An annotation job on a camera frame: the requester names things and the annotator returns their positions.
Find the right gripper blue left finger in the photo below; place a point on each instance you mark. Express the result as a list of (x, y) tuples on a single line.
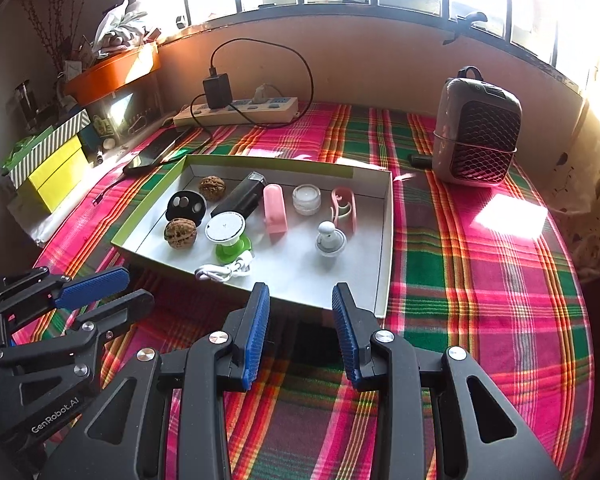
[(250, 336)]

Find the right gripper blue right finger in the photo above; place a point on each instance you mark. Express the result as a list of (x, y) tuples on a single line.
[(355, 328)]

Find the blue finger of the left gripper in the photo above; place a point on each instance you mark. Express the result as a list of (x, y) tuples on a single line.
[(114, 318), (79, 293)]

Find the brown walnut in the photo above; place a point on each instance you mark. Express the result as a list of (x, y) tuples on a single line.
[(213, 188), (180, 233)]

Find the black round disc device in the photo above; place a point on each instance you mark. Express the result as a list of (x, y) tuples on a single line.
[(186, 204)]

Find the pink white clip holder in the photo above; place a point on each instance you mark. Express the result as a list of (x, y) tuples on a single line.
[(344, 210)]

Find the black rectangular device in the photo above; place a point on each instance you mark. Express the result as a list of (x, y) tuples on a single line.
[(245, 198)]

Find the pink oblong case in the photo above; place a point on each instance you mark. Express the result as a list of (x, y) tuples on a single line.
[(275, 216)]

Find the white round cream jar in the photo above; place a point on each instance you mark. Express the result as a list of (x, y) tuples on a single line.
[(307, 199)]

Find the yellow box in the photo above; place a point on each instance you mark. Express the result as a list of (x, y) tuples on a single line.
[(50, 183)]

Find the green white cardboard tray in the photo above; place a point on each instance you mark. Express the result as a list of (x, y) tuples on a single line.
[(289, 263)]

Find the green striped box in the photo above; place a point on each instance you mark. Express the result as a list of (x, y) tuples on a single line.
[(29, 155)]

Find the plaid pink green bedspread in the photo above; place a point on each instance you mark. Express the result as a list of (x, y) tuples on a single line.
[(469, 269)]

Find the black smartphone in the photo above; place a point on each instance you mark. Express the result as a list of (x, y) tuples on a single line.
[(155, 152)]

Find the small black usb stick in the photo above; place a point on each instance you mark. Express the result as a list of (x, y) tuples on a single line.
[(423, 162)]

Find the white power strip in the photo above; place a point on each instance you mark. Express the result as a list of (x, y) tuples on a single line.
[(271, 111)]

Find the orange tray shelf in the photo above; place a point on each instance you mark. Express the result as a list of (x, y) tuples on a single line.
[(112, 74)]

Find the white plug in strip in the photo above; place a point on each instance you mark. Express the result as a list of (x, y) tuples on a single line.
[(266, 93)]

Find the black charger adapter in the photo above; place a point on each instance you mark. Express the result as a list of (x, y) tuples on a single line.
[(217, 90)]

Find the grey portable fan heater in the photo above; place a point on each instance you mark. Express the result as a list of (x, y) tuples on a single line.
[(477, 129)]

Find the cream patterned curtain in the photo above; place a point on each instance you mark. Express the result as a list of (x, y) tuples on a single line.
[(573, 195)]

